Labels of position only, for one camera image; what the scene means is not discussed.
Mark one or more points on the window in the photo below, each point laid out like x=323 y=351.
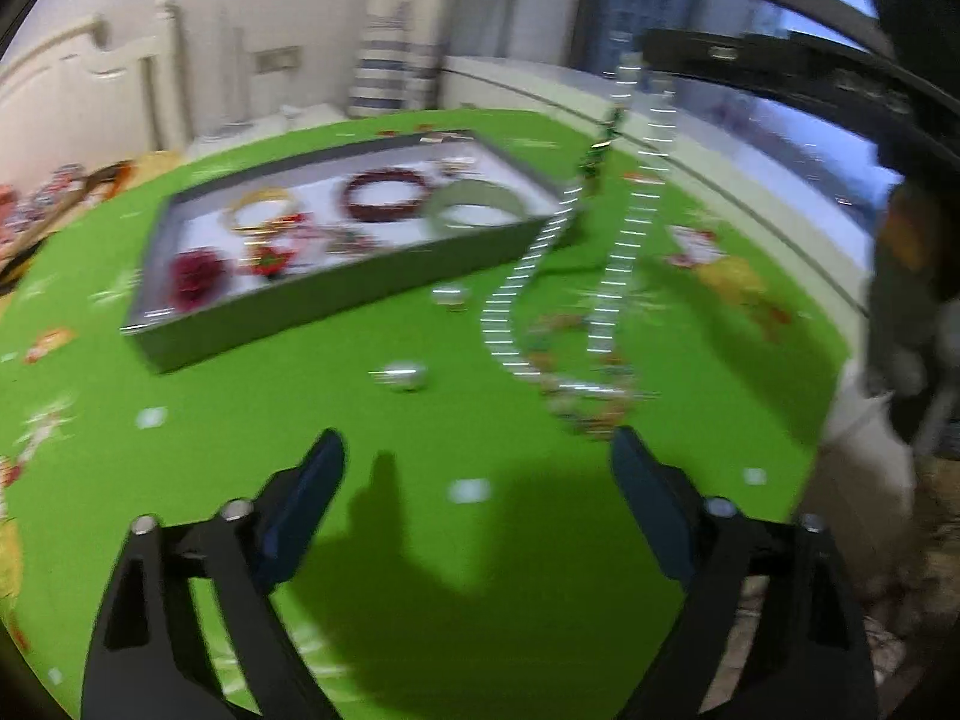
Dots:
x=675 y=7

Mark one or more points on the white bed headboard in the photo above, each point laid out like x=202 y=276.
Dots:
x=75 y=82

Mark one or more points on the gold bangle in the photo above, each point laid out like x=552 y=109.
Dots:
x=234 y=214

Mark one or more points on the striped printed curtain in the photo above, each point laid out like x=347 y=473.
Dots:
x=394 y=45

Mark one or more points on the green printed tablecloth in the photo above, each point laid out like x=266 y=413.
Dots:
x=225 y=405

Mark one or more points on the grey jewelry tray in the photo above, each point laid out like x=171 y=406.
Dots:
x=337 y=292

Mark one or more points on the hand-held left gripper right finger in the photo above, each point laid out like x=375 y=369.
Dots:
x=652 y=510

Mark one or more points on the dark red bangle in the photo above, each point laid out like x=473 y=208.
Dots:
x=199 y=277

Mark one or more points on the wall socket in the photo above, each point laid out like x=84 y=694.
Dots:
x=277 y=60

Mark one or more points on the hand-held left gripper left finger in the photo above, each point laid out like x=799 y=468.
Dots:
x=300 y=510

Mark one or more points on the red green brooch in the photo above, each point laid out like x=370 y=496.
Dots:
x=274 y=259

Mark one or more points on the white cloth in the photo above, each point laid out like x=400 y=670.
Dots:
x=870 y=435

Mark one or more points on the green jade bangle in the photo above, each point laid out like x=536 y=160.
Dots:
x=495 y=195

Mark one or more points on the person's right forearm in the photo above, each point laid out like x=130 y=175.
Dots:
x=907 y=255

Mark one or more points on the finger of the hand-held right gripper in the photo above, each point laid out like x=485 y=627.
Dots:
x=825 y=94
x=750 y=51

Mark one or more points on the small silver earring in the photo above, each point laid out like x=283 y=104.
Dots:
x=450 y=295
x=405 y=377

